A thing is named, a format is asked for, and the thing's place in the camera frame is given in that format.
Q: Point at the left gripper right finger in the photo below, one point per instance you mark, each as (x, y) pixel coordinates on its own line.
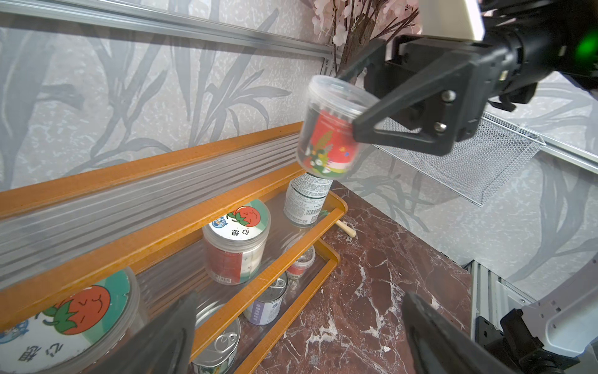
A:
(437, 346)

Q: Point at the purple label tin can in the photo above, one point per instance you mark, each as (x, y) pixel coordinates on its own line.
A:
(266, 308)

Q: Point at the pink cherry blossom tree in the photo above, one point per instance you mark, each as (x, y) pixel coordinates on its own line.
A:
(348, 25)

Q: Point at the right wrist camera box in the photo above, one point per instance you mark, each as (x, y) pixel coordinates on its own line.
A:
(452, 19)

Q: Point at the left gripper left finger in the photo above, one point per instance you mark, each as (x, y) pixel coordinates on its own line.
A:
(162, 346)

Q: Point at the aluminium wall frame bar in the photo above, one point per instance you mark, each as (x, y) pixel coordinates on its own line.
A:
(128, 16)

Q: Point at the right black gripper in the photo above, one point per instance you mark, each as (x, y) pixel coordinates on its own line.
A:
(432, 91)

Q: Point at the green wooden-handled garden trowel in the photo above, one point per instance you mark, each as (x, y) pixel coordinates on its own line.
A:
(341, 224)

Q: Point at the orange wooden three-tier shelf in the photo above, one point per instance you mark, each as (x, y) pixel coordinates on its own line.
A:
(60, 237)

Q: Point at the white wire mesh basket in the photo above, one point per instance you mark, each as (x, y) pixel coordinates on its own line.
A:
(478, 167)

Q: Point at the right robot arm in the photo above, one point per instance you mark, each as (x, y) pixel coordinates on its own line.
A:
(544, 37)

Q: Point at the tomato lid jar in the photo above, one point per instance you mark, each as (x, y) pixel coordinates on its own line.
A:
(235, 243)
(77, 333)

